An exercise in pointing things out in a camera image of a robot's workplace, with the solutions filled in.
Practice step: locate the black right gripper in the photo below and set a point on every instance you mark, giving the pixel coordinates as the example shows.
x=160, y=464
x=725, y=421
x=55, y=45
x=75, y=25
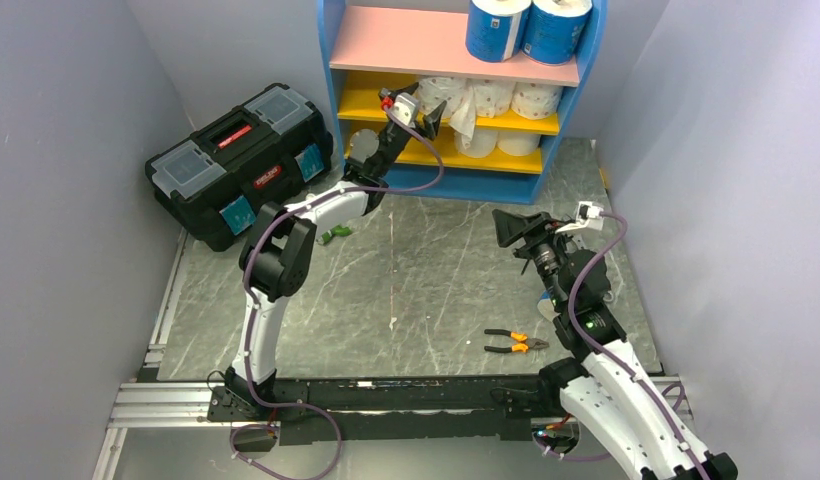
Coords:
x=533, y=229

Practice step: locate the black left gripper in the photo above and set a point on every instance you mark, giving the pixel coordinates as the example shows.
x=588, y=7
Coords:
x=431, y=123

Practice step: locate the plain white roll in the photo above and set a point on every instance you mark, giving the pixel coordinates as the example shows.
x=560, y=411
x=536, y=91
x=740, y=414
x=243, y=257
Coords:
x=481, y=144
x=518, y=144

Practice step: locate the white dotted roll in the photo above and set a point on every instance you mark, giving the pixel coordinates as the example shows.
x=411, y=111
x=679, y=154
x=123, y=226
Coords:
x=492, y=97

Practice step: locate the blue cartoon roll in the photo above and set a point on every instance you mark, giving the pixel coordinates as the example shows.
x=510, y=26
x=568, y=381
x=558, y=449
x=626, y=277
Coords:
x=554, y=28

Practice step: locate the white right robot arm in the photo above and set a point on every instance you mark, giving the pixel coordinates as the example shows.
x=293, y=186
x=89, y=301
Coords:
x=602, y=383

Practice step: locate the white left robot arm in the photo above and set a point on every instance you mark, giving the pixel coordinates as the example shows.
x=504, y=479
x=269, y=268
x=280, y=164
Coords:
x=276, y=257

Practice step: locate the blue shelf unit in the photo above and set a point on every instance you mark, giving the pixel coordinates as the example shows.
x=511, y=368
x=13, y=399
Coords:
x=367, y=48

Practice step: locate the green pipe valve fitting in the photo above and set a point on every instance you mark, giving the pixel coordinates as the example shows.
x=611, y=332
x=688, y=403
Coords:
x=329, y=235

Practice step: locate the black toolbox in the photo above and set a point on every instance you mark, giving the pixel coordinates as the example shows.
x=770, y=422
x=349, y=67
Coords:
x=267, y=149

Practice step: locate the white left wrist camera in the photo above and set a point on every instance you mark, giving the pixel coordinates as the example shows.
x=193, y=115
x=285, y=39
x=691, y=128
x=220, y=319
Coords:
x=401, y=109

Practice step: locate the orange handled pliers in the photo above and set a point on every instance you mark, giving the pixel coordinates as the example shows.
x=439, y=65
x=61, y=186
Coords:
x=522, y=343

